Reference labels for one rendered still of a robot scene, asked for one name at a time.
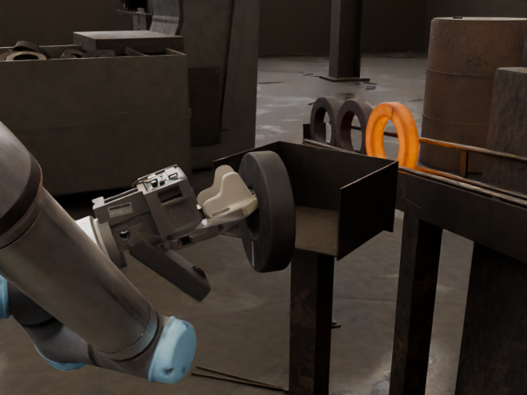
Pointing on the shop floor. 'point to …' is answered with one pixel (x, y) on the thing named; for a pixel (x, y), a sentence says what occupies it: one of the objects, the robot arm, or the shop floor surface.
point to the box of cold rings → (96, 114)
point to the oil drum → (465, 84)
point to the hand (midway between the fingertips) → (263, 197)
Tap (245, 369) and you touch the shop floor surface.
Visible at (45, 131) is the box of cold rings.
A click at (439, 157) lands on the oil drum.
